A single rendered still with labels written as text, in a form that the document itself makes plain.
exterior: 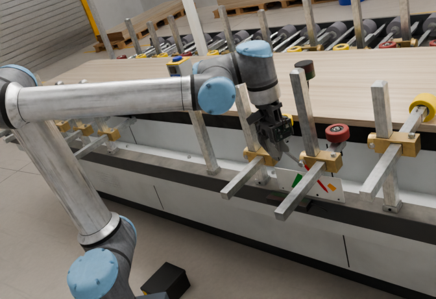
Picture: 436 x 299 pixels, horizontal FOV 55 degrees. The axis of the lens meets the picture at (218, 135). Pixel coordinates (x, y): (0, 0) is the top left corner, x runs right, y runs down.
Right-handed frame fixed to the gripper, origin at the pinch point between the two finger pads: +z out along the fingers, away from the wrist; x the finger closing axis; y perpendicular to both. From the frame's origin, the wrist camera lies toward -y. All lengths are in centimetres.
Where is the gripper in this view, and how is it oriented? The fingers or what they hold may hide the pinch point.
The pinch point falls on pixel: (276, 156)
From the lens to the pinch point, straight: 132.1
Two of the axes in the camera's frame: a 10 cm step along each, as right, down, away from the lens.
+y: 4.5, 2.8, -8.5
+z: 2.7, 8.6, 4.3
